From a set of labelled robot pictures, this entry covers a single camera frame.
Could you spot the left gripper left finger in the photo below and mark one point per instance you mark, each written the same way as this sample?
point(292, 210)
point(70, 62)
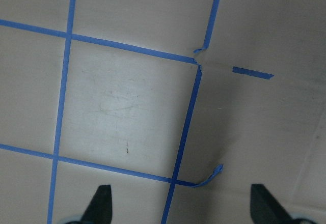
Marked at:
point(100, 208)

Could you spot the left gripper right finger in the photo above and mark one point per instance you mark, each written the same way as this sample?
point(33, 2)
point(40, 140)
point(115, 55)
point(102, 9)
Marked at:
point(265, 209)

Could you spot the brown paper table cover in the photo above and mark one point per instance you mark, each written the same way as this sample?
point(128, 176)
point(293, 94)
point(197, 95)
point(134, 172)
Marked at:
point(178, 105)

